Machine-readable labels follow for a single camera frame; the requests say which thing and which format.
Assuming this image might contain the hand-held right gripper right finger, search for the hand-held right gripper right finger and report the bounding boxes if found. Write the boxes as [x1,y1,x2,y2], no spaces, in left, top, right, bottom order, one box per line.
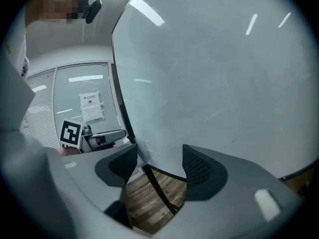
[154,144,304,239]

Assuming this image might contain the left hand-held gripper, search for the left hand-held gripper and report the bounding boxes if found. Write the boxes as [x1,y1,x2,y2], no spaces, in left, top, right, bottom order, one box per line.
[59,118,127,154]

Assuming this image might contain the black head-worn camera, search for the black head-worn camera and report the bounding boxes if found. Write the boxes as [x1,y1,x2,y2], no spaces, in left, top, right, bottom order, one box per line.
[81,0,103,24]

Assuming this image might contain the person's head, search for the person's head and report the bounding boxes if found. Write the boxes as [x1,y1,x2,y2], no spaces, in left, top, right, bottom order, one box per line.
[24,0,90,29]

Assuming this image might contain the person's left forearm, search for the person's left forearm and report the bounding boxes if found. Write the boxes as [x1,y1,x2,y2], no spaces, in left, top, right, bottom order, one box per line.
[55,147,84,157]

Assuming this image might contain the paper notice on glass partition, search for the paper notice on glass partition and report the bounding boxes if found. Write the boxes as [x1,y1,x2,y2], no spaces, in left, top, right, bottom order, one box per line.
[79,91,105,123]

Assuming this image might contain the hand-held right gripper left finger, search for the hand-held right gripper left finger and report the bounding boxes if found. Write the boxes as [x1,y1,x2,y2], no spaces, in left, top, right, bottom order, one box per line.
[61,143,138,230]

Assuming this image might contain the whiteboard on black stand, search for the whiteboard on black stand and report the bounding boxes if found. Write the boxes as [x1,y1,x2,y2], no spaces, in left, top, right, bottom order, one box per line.
[111,0,317,215]

